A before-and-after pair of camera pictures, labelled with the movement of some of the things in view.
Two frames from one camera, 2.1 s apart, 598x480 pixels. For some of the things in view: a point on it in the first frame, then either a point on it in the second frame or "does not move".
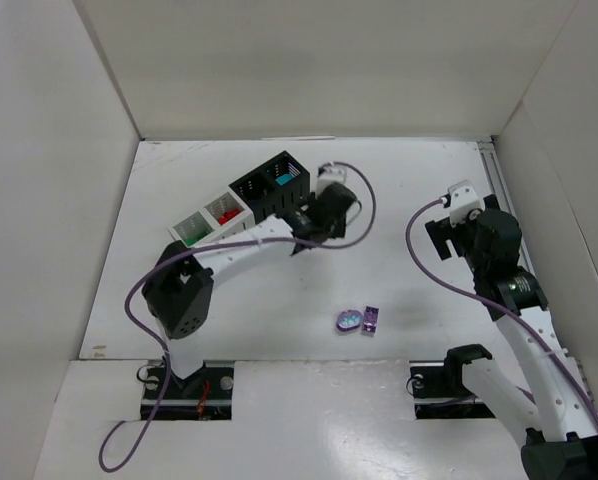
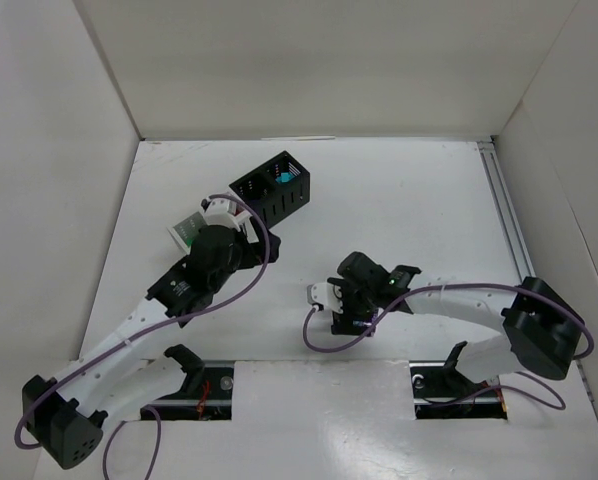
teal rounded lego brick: x=284 y=178 does not move
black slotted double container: x=276 y=186 does not move
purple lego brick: x=370 y=321 does not move
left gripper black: x=301 y=243 -> x=261 y=246
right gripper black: x=439 y=238 -> x=352 y=317
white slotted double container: x=219 y=218 does not move
